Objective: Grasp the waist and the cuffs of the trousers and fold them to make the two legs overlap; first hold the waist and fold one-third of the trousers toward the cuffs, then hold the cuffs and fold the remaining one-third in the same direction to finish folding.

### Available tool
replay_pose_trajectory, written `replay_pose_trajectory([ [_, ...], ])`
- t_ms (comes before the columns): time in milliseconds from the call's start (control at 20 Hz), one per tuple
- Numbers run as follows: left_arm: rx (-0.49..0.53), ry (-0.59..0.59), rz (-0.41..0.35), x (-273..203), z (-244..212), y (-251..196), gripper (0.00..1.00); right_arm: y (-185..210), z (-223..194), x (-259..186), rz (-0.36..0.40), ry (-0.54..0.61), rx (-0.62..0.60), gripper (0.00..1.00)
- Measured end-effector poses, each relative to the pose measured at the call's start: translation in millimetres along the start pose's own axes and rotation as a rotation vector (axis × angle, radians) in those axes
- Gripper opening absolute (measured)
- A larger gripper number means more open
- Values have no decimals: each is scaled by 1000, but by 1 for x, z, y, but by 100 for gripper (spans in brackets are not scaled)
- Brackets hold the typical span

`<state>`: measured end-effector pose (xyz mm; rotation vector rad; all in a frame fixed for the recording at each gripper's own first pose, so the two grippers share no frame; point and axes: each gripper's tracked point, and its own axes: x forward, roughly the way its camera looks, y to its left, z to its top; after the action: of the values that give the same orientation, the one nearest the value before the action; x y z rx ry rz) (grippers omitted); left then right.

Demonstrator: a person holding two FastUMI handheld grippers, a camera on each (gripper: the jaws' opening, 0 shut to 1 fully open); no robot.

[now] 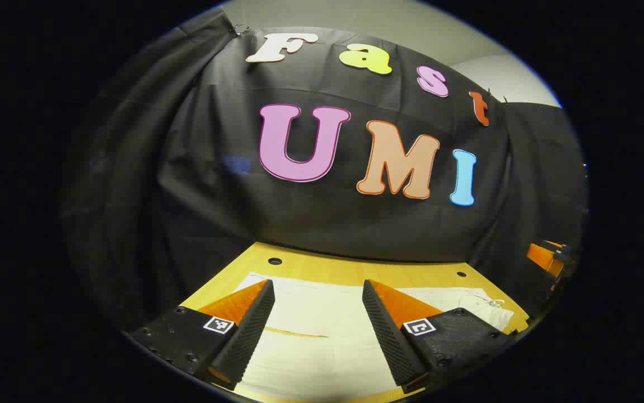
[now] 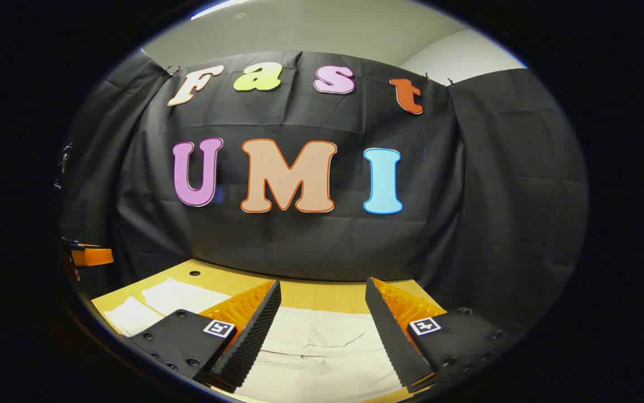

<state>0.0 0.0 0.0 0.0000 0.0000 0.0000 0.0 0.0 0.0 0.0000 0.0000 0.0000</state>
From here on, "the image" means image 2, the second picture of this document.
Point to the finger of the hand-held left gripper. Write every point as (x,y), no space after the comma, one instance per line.
(93,257)

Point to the white jeans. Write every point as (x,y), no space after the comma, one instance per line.
(322,352)

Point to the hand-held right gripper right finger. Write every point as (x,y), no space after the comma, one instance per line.
(392,341)

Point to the black backdrop cloth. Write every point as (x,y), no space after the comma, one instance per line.
(311,246)

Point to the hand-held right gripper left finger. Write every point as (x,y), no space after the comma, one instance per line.
(255,336)

